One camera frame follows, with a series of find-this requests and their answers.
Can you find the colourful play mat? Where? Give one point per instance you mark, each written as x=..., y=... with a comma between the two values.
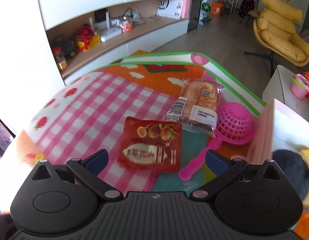
x=152, y=113

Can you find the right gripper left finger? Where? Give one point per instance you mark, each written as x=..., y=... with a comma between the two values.
x=86, y=172

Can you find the yellow corn toy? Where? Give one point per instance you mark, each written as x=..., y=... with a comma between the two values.
x=305, y=155

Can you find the orange shopping bag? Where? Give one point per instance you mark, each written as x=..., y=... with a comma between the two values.
x=217, y=8

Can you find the white SF parcel box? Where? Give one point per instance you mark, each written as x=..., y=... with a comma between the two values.
x=176, y=9

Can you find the pink cardboard box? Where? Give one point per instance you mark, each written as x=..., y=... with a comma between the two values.
x=278, y=127

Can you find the pink toy bucket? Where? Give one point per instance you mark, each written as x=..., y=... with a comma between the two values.
x=300, y=86

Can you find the black plush toy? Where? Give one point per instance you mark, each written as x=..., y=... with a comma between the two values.
x=295, y=169

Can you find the yellow lounge chair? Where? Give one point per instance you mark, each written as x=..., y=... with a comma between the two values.
x=275, y=30

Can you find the pink plastic strainer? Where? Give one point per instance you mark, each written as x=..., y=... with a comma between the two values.
x=234, y=126

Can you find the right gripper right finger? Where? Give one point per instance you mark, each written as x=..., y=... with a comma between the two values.
x=225, y=171

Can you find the red snack packet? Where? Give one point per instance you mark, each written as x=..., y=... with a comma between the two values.
x=151, y=145

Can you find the white wall shelf unit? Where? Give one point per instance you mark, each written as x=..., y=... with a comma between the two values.
x=122, y=26

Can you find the clear packaged bread slices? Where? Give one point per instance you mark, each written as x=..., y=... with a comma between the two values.
x=197, y=106

